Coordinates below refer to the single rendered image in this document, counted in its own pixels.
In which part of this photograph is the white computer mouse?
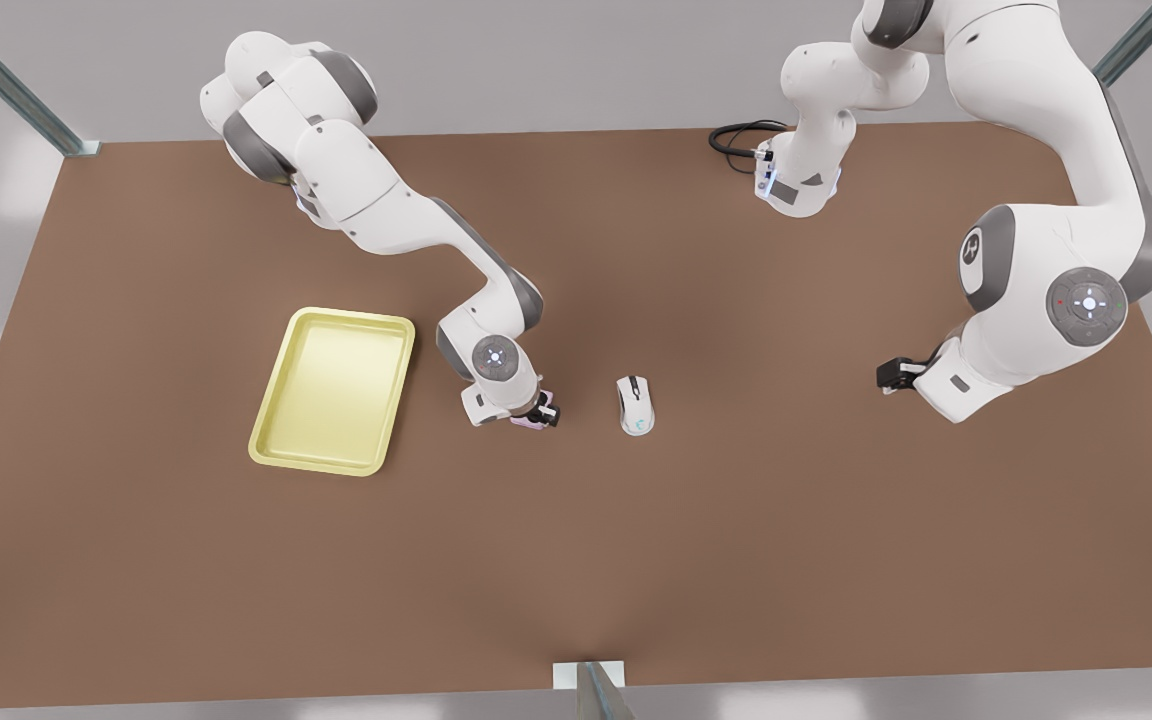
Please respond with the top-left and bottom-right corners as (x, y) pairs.
(617, 375), (655, 437)

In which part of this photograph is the yellow rectangular tray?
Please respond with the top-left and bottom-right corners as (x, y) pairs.
(248, 307), (416, 477)

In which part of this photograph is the black cable loop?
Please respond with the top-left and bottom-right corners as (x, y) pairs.
(708, 120), (789, 176)

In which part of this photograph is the silver frame post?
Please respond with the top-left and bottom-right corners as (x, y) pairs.
(0, 5), (101, 158)
(1093, 0), (1152, 88)
(553, 660), (637, 720)

